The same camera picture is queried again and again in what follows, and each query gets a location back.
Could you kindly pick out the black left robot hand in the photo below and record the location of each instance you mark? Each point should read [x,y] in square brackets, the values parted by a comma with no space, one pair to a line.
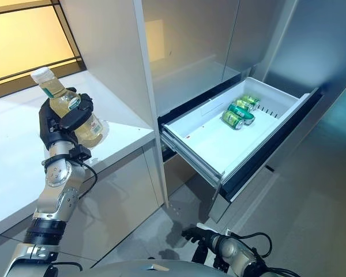
[50,127]

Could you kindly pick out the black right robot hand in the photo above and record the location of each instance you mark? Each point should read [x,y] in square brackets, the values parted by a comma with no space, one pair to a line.
[200,235]

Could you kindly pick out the yellow drink bottle white cap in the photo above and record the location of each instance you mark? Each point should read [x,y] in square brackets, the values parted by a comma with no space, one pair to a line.
[56,92]

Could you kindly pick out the steel fridge drawer white bin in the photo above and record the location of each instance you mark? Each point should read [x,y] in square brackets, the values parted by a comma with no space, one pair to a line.
[202,135]

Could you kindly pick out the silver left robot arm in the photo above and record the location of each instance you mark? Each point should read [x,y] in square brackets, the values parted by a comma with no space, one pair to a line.
[54,173]

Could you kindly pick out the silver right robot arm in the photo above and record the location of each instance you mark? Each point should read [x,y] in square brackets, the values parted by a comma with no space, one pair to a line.
[233,251]

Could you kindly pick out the stainless steel fridge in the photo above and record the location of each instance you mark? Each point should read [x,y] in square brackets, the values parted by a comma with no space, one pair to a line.
[190,34]

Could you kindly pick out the grey robot torso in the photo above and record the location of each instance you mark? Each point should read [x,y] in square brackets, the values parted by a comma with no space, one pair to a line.
[150,271]

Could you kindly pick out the black framed amber window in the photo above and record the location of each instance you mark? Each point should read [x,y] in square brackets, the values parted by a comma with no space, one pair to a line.
[17,37]

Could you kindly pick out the tall white side panel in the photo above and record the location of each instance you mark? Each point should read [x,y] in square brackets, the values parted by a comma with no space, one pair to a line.
[109,43]

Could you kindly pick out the light green drink can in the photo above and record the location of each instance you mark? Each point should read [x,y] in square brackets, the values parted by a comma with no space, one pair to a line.
[232,119]
[248,100]

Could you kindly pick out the dark green drink can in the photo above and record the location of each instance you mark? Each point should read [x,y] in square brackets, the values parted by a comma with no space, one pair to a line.
[240,111]

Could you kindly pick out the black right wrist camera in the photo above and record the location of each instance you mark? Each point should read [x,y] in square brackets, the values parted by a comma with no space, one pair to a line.
[202,255]

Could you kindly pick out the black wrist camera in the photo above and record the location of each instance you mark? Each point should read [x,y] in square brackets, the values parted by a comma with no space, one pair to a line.
[80,153]
[202,255]

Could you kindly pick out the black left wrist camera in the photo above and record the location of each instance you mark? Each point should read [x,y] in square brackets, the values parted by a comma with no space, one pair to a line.
[80,153]

